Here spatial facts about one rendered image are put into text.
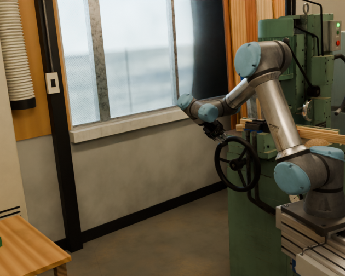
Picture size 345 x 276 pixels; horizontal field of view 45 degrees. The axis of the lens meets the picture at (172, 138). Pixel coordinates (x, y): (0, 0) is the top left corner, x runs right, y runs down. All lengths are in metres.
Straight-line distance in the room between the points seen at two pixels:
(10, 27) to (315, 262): 2.01
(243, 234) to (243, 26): 1.98
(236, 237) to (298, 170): 1.23
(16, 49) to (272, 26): 1.44
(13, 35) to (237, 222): 1.68
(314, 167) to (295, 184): 0.09
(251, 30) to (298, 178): 2.69
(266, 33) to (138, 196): 1.78
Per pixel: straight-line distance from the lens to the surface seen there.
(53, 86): 2.80
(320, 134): 2.21
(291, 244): 1.72
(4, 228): 2.42
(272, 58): 1.48
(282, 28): 2.22
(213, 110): 1.74
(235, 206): 2.46
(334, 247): 1.54
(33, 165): 2.94
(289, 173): 1.40
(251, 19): 3.95
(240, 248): 2.56
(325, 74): 2.36
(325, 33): 2.46
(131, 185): 3.35
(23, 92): 2.65
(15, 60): 2.63
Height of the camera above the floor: 1.46
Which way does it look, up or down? 14 degrees down
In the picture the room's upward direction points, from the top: 4 degrees counter-clockwise
